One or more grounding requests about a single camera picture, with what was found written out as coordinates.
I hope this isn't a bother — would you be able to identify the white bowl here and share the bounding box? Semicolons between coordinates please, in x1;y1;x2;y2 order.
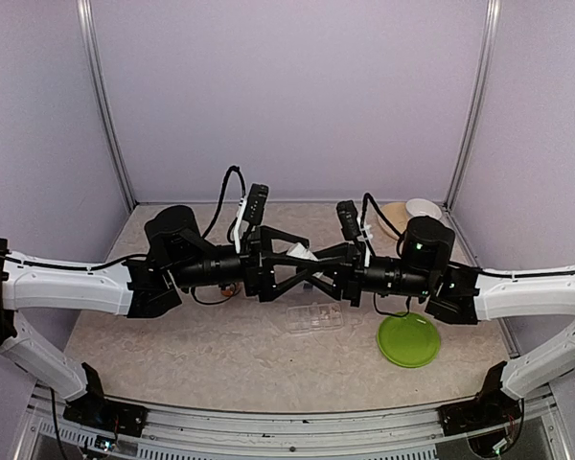
405;198;443;220

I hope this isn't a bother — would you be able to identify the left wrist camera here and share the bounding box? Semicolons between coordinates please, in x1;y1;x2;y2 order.
232;183;269;254

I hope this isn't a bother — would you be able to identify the round wooden plate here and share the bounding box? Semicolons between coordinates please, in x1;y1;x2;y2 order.
378;202;409;241

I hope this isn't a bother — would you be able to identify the right aluminium frame post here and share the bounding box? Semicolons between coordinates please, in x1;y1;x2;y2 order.
444;0;501;214

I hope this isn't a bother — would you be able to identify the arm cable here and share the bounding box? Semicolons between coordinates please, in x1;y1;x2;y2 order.
0;164;248;305
360;191;575;317

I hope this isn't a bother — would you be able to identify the orange pill bottle grey cap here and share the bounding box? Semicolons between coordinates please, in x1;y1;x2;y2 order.
220;283;241;298

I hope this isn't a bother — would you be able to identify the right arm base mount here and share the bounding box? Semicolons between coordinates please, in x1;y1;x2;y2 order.
437;361;524;436

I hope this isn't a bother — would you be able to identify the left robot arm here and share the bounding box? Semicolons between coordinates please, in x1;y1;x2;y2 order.
0;205;334;426

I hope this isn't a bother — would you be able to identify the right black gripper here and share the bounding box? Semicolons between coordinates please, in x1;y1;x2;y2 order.
304;241;435;306

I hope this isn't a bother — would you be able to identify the small white pill bottle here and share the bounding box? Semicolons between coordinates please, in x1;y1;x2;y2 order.
286;242;318;262

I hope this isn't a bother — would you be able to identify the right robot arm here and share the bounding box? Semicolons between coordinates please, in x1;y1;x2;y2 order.
287;216;575;426

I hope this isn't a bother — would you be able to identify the front aluminium rail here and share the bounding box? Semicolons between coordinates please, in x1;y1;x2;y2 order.
13;378;575;460

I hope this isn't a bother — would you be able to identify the green plate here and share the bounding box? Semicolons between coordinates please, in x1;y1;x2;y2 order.
377;312;441;369

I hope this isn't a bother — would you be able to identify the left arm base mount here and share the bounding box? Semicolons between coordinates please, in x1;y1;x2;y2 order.
63;363;148;438

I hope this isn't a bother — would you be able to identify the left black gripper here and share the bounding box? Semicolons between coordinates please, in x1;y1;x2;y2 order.
171;225;319;303

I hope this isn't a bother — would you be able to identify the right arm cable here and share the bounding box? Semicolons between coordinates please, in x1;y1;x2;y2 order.
360;191;575;317

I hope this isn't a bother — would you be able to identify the left aluminium frame post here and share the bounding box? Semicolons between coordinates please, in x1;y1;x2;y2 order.
76;0;138;213

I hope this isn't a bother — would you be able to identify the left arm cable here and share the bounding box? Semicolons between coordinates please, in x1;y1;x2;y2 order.
0;164;248;305

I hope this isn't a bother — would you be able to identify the aluminium frame post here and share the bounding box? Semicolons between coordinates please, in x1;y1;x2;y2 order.
444;0;501;214
76;0;138;213

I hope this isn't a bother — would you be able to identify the clear plastic pill organizer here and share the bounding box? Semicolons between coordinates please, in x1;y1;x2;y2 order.
286;283;344;334

